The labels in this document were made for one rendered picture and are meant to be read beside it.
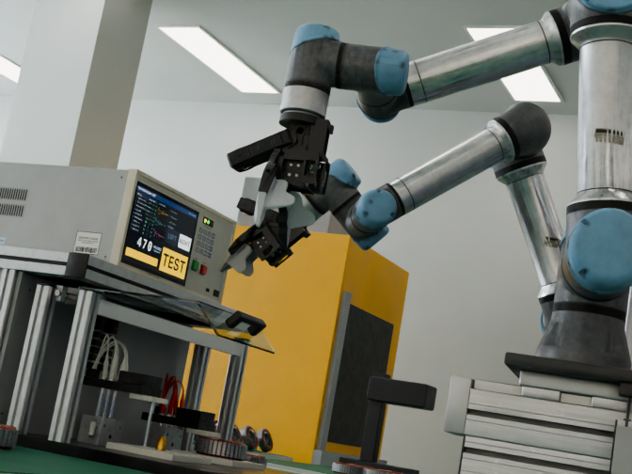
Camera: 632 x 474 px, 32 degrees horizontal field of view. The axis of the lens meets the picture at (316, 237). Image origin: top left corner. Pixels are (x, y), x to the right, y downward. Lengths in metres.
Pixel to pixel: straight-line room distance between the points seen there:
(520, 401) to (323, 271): 4.24
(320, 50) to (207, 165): 6.92
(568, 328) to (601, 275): 0.16
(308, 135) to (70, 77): 4.83
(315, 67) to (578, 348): 0.61
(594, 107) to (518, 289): 5.83
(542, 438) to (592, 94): 0.53
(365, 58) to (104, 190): 0.73
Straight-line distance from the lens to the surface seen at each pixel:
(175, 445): 2.48
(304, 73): 1.78
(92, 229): 2.27
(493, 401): 1.78
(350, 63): 1.77
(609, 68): 1.76
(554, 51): 1.92
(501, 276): 7.58
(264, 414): 5.98
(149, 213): 2.29
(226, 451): 2.36
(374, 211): 2.18
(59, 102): 6.52
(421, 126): 8.05
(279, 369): 5.97
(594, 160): 1.72
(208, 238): 2.50
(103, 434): 2.25
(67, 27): 6.69
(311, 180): 1.72
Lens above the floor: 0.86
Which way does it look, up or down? 10 degrees up
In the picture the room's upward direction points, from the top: 10 degrees clockwise
